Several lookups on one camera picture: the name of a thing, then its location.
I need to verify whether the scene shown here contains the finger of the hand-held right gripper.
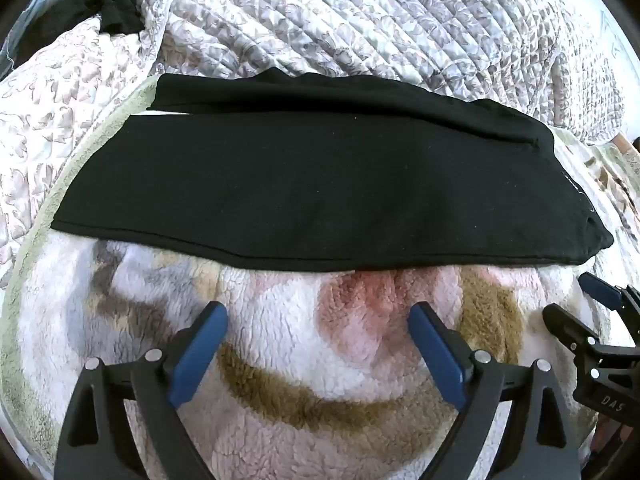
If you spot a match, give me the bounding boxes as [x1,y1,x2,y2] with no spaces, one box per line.
[542,302,601,361]
[579,272,640,333]

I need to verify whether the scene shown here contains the dark cloth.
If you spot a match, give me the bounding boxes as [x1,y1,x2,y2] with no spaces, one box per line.
[92,0,146,36]

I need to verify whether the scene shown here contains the grey quilted bedspread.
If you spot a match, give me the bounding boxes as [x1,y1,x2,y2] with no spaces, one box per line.
[135,0,626,146]

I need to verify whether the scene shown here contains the floral fleece blanket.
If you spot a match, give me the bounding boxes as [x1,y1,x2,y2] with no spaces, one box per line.
[0,75,640,480]

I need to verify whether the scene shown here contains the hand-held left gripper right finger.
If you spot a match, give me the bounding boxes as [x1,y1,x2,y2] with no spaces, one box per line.
[407,302,583,480]

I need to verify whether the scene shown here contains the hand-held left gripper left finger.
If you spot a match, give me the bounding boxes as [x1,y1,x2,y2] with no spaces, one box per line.
[55,301,229,480]

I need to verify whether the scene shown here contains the floral quilted pillow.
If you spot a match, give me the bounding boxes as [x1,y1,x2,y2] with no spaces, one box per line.
[0,15,166,281]

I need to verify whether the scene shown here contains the black pants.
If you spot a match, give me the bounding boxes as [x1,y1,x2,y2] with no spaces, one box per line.
[51,67,615,272]

